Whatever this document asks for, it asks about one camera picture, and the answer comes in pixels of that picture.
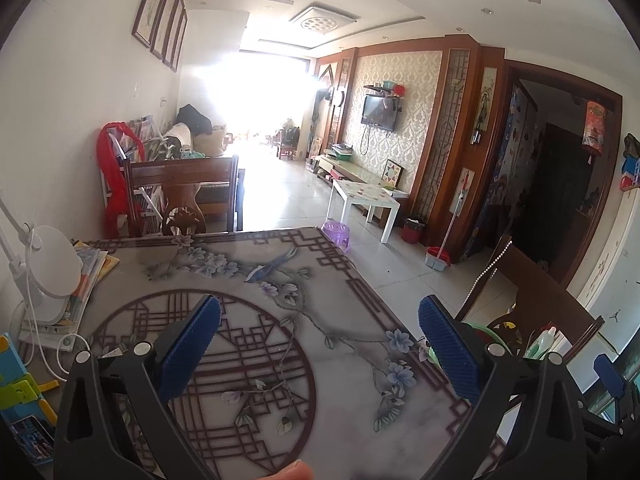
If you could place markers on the hanging wall scroll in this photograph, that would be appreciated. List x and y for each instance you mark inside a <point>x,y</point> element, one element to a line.
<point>485,105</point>

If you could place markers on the low television cabinet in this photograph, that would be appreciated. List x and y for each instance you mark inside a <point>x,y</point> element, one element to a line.
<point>350,170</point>

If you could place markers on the smartphone with colourful screen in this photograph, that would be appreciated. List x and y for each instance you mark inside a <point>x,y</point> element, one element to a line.
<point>32,435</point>

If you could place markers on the green plastic bottle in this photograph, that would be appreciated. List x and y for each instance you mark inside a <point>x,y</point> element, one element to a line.
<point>542,342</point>

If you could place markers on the colourful cartoon door curtain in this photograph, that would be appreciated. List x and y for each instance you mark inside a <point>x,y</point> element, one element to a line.
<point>515,160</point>

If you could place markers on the red bucket with green rim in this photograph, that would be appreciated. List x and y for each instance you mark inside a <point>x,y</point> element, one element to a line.
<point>505,332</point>

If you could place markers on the red hanging lantern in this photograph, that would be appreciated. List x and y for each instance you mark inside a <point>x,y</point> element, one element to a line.
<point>595,127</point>

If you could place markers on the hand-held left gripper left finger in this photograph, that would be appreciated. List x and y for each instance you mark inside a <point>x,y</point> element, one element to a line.
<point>192,345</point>

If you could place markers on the blue green yellow stand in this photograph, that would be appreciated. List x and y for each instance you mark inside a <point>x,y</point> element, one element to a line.
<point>10,360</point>

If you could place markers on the person's left hand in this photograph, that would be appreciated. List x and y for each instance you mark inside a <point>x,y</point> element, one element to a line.
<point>295,471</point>

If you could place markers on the wooden chair with carved back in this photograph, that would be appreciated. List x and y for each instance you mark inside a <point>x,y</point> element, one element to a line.
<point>180,172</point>

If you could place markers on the purple plastic stool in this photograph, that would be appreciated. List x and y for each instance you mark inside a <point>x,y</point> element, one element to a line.
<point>337,232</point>

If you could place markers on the square ceiling light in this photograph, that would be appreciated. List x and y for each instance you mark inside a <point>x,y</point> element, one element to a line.
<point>320,20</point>

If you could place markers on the wooden chair with beaded edge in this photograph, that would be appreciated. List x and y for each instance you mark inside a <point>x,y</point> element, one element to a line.
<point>540,290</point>

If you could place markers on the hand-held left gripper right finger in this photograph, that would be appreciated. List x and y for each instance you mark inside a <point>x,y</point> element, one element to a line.
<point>447,350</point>

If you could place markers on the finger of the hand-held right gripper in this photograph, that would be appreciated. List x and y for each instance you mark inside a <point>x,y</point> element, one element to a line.
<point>607,375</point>

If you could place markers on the black bag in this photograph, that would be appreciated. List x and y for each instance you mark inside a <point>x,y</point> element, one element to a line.
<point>195,120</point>

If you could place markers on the small wooden chair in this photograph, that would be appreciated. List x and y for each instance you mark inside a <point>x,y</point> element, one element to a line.
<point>287,145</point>

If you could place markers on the black standing fan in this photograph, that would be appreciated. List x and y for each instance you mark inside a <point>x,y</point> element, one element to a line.
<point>327,95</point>

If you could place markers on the framed wall picture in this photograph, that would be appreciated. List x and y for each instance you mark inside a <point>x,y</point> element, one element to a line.
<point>176,32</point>
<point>181,42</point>
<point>167,20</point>
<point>154,2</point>

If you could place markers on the white magazine rack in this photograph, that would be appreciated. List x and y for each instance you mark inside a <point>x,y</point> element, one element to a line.
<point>150,145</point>

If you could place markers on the white desk lamp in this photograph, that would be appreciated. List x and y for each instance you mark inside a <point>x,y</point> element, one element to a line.
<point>50,260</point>

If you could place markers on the white coffee table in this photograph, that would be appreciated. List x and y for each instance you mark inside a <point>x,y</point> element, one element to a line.
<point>365,192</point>

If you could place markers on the stack of books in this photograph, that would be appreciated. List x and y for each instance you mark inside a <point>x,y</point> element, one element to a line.
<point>90,270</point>

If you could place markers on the wall shelf with toys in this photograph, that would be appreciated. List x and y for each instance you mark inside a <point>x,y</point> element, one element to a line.
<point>630,165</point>

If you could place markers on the red plastic bag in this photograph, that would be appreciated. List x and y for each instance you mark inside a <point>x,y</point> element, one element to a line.
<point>112,170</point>

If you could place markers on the small red waste bin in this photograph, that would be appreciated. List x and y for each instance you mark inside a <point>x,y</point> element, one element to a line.
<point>412,230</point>

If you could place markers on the wall television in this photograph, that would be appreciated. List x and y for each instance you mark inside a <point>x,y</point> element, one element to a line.
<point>379,112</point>

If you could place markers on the blue red dustpan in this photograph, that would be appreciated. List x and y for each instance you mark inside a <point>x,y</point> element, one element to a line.
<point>437,258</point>

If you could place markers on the framed geometric picture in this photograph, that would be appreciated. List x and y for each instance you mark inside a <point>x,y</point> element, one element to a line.
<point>392,172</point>

